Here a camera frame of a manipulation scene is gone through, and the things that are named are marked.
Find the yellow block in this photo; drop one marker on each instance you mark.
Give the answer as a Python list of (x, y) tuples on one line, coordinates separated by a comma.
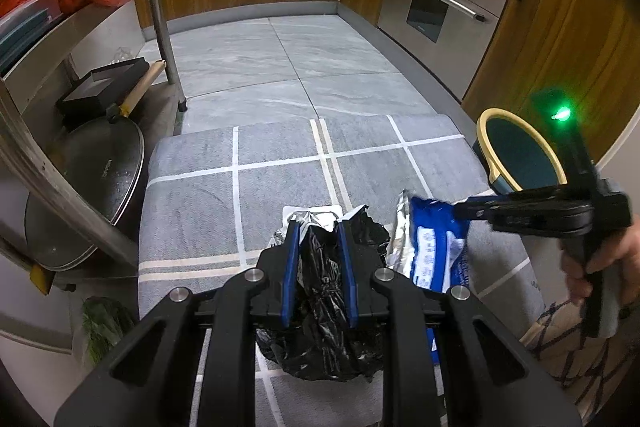
[(41, 279)]

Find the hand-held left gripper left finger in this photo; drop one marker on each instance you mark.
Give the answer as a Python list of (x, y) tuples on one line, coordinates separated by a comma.
[(291, 272)]

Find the person's checked trouser leg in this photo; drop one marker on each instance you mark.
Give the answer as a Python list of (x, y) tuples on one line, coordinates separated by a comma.
[(560, 352)]

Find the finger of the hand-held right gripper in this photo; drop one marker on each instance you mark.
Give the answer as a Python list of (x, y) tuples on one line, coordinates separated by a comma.
[(525, 212)]

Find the person's right hand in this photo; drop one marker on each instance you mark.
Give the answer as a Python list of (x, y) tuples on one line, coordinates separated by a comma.
[(627, 262)]

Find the black square box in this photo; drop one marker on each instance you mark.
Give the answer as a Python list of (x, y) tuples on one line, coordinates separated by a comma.
[(97, 82)]

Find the clear plastic storage box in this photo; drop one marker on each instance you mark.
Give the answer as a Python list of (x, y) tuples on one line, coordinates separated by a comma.
[(27, 32)]

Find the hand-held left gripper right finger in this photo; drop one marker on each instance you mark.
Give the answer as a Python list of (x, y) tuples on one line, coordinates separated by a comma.
[(347, 277)]

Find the bag of green vegetables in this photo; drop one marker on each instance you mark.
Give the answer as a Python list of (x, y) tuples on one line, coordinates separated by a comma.
[(107, 329)]

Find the silver foil wrapper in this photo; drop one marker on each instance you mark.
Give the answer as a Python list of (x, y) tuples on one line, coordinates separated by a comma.
[(315, 216)]

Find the stainless steel rack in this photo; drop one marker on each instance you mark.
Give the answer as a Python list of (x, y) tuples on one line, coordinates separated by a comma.
[(160, 7)]

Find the grey checked mat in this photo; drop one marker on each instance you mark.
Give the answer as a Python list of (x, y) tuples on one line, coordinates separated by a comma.
[(200, 207)]

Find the dark green yellow-rimmed bin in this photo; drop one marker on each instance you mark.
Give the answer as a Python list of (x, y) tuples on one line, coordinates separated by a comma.
[(520, 152)]

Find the tall wooden cabinet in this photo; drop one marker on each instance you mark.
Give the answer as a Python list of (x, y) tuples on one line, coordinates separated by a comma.
[(575, 37)]

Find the blue white snack packet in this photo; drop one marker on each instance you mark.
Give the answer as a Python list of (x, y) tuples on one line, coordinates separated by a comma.
[(435, 247)]

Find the crumpled clear plastic film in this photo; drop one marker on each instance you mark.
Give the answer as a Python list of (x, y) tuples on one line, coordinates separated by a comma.
[(125, 57)]

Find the black plastic bag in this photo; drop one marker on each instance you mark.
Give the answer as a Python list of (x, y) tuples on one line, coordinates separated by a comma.
[(325, 337)]

